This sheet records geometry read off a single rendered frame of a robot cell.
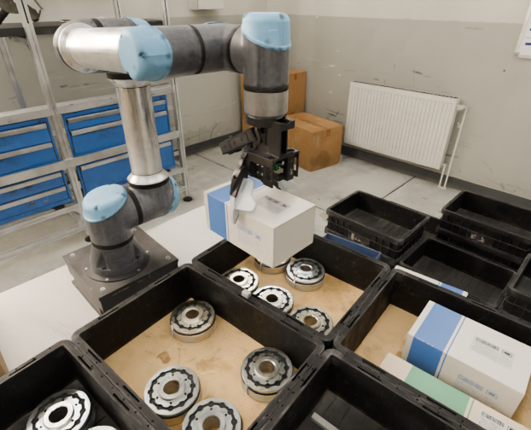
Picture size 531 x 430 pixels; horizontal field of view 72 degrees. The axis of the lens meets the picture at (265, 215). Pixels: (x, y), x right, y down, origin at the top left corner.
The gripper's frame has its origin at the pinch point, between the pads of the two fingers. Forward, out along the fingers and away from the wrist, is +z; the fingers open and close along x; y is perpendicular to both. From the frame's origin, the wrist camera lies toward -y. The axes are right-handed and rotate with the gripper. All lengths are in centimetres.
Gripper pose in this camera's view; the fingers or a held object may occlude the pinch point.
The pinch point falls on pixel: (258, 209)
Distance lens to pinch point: 75.1
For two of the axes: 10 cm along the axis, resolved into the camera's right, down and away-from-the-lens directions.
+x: 7.0, -3.6, 6.1
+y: 7.1, 3.7, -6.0
